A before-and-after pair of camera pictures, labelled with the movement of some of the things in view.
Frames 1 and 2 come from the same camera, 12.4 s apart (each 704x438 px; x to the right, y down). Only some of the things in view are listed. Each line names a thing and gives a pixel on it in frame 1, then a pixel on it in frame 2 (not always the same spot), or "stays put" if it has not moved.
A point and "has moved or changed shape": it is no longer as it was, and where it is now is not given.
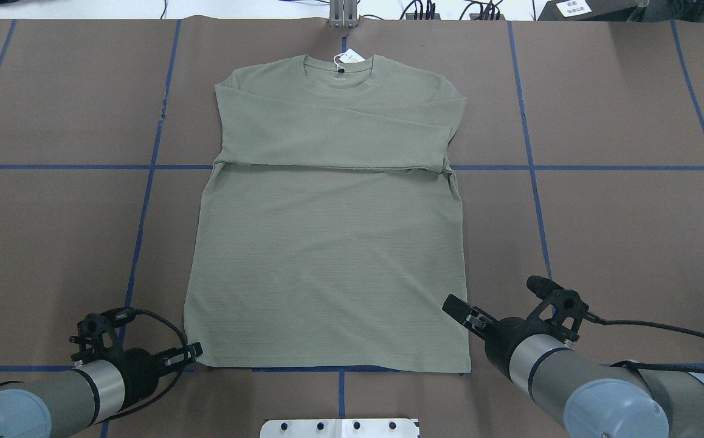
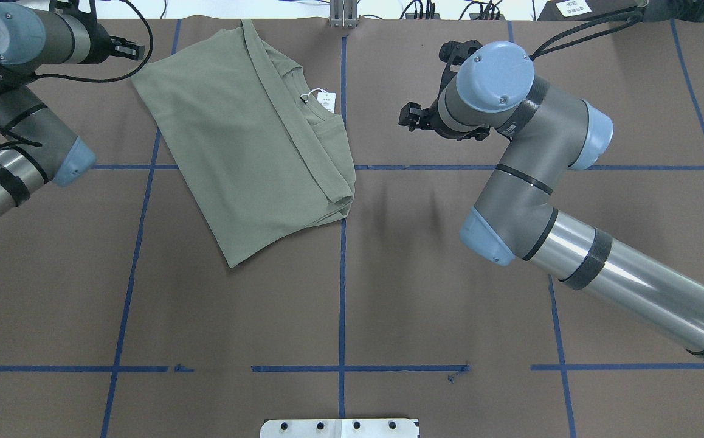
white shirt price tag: (351, 56) -> (327, 100)
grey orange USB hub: (411, 16) stays put
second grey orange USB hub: (473, 16) stays put
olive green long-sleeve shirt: (328, 233) has moved or changed shape
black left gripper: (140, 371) -> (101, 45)
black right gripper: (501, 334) -> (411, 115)
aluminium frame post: (343, 13) stays put
